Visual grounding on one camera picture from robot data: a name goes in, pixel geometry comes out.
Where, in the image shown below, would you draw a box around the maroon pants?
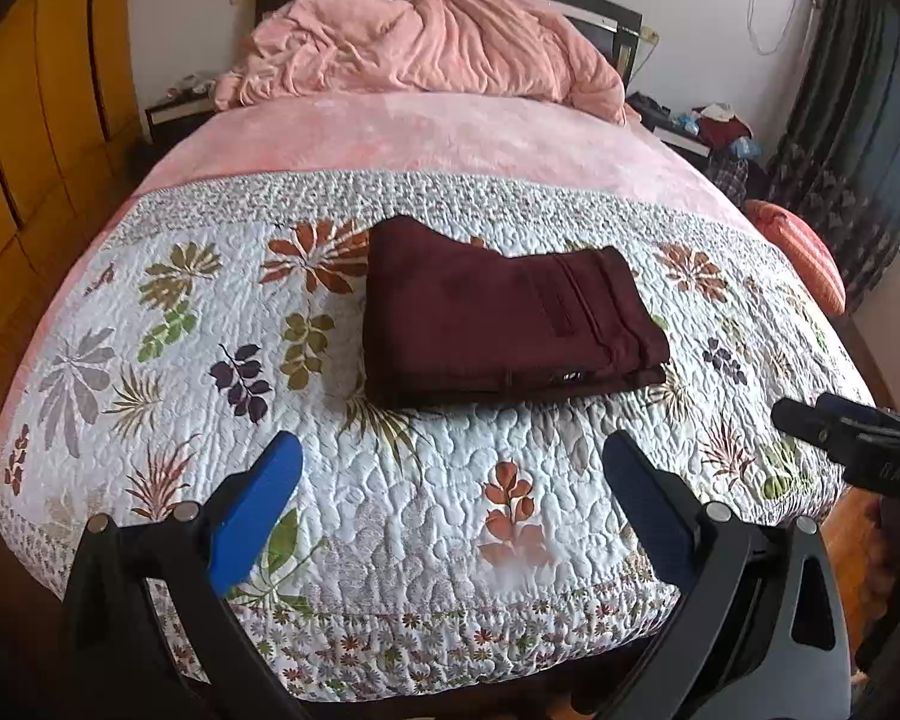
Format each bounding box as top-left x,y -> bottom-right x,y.
361,215 -> 672,412

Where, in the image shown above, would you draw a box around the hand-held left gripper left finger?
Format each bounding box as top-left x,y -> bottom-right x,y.
58,431 -> 308,720

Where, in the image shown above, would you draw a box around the wooden wardrobe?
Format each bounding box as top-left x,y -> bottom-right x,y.
0,0 -> 143,331

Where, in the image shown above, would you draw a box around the floral quilted bedspread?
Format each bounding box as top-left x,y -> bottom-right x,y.
0,169 -> 878,702

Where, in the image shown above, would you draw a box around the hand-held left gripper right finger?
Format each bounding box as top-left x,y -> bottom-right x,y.
570,431 -> 852,720

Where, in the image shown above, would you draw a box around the dark nightstand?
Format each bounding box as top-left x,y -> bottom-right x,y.
144,94 -> 218,147
626,94 -> 721,162

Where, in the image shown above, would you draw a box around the pink bed sheet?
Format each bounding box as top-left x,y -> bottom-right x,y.
82,90 -> 758,271

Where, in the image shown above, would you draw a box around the orange striped pillow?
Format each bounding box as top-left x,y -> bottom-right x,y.
742,199 -> 847,317

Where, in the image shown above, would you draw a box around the dark patterned curtain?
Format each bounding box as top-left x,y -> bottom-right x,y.
765,0 -> 900,316

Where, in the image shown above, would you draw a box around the pile of clothes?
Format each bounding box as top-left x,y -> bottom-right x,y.
686,101 -> 767,205

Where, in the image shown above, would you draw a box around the pink crumpled duvet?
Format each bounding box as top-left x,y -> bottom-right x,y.
214,0 -> 627,125

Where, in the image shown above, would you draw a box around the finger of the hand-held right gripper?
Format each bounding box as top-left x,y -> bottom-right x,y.
771,392 -> 900,460

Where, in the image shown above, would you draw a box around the white wall cord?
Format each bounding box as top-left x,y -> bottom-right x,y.
746,0 -> 805,57

